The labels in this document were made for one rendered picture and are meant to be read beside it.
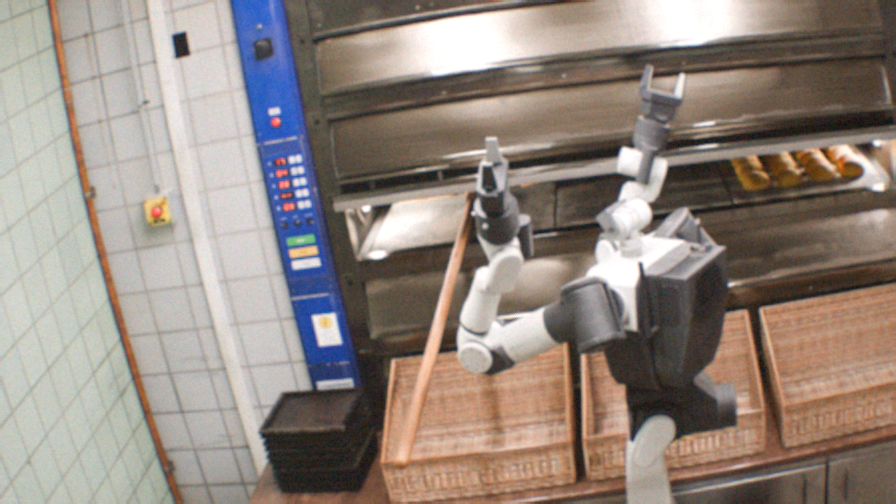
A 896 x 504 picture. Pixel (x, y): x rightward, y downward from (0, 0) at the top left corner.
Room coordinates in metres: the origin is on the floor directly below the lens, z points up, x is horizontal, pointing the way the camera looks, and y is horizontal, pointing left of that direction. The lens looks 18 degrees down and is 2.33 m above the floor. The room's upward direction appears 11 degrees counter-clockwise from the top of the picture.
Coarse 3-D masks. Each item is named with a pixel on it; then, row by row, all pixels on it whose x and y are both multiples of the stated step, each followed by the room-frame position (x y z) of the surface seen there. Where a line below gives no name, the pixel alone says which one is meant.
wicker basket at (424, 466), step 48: (432, 384) 3.45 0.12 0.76; (480, 384) 3.43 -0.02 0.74; (528, 384) 3.40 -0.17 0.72; (384, 432) 3.16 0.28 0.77; (432, 432) 3.41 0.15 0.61; (480, 432) 3.39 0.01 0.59; (528, 432) 3.33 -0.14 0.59; (576, 432) 3.26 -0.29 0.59; (432, 480) 3.02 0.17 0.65; (480, 480) 3.08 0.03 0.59; (528, 480) 2.98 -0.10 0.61
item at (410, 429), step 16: (464, 224) 3.59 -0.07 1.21; (464, 240) 3.46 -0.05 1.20; (448, 272) 3.20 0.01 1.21; (448, 288) 3.07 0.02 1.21; (448, 304) 2.98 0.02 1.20; (432, 336) 2.76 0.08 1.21; (432, 352) 2.67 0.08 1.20; (432, 368) 2.60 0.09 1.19; (416, 384) 2.51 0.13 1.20; (416, 400) 2.42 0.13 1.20; (416, 416) 2.34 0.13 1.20; (416, 432) 2.29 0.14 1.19; (400, 448) 2.20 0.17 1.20; (400, 464) 2.15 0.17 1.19
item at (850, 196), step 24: (816, 192) 3.35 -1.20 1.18; (840, 192) 3.30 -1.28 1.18; (864, 192) 3.27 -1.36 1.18; (888, 192) 3.25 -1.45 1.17; (696, 216) 3.36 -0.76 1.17; (720, 216) 3.35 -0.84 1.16; (744, 216) 3.34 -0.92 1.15; (768, 216) 3.33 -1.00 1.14; (552, 240) 3.44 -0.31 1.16; (576, 240) 3.43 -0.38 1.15; (360, 264) 3.53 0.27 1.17; (384, 264) 3.52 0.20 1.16; (408, 264) 3.51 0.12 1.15
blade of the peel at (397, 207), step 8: (536, 184) 3.89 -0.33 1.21; (544, 184) 3.89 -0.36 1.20; (552, 184) 3.88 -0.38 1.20; (512, 192) 3.90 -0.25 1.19; (520, 192) 3.90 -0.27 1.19; (528, 192) 3.89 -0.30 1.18; (536, 192) 3.89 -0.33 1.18; (424, 200) 3.95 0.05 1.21; (432, 200) 3.95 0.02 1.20; (440, 200) 3.94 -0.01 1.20; (448, 200) 3.94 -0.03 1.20; (456, 200) 3.93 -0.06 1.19; (464, 200) 3.93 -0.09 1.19; (400, 208) 3.97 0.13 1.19; (408, 208) 3.96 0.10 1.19; (416, 208) 3.96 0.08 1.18
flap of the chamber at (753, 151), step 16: (784, 144) 3.17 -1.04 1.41; (800, 144) 3.16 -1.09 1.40; (816, 144) 3.15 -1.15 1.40; (832, 144) 3.14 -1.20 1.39; (848, 144) 3.13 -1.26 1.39; (576, 160) 3.46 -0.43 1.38; (672, 160) 3.23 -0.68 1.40; (688, 160) 3.22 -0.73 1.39; (704, 160) 3.21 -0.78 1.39; (528, 176) 3.30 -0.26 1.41; (544, 176) 3.29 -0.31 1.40; (560, 176) 3.28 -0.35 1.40; (576, 176) 3.27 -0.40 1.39; (352, 192) 3.57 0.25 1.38; (416, 192) 3.35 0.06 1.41; (432, 192) 3.34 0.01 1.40; (448, 192) 3.33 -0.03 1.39; (464, 192) 3.33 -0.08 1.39; (336, 208) 3.39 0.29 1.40; (352, 208) 3.38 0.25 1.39
